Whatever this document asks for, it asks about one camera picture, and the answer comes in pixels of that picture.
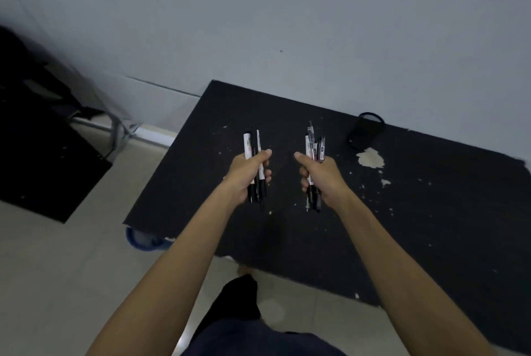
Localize person's left hand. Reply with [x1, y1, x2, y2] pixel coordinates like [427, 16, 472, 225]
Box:
[223, 149, 273, 206]

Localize person's right hand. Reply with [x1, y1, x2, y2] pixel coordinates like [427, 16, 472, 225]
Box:
[294, 152, 352, 210]

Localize white pen with black grip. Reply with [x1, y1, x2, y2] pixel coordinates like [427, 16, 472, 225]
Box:
[305, 135, 312, 212]

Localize white and black pen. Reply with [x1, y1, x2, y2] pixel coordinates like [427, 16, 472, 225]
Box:
[256, 130, 267, 198]

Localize white barrel marker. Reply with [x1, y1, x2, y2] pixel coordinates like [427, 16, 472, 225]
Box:
[243, 132, 254, 203]

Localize slim black pen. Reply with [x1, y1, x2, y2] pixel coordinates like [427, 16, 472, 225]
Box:
[252, 128, 259, 205]

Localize dark clear pen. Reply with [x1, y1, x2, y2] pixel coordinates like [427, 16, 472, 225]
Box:
[312, 142, 322, 213]

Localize person's left forearm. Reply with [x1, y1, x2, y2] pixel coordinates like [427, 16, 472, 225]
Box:
[85, 177, 249, 356]

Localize person's right forearm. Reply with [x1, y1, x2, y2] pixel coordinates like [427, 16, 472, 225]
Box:
[330, 190, 498, 356]

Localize black mesh pen holder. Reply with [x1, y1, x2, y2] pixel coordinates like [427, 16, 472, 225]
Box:
[347, 111, 386, 151]

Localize blue plastic basin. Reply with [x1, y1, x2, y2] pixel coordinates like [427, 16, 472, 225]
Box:
[126, 226, 175, 252]

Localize person's leg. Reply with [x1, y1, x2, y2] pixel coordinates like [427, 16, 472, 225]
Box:
[194, 266, 263, 342]

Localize person's dark shorts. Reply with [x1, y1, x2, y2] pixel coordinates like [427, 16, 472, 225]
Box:
[182, 318, 347, 356]

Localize black side table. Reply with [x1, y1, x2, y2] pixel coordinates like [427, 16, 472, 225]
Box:
[0, 26, 113, 224]

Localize metal tube frame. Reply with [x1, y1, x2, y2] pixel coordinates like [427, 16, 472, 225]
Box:
[68, 113, 141, 158]

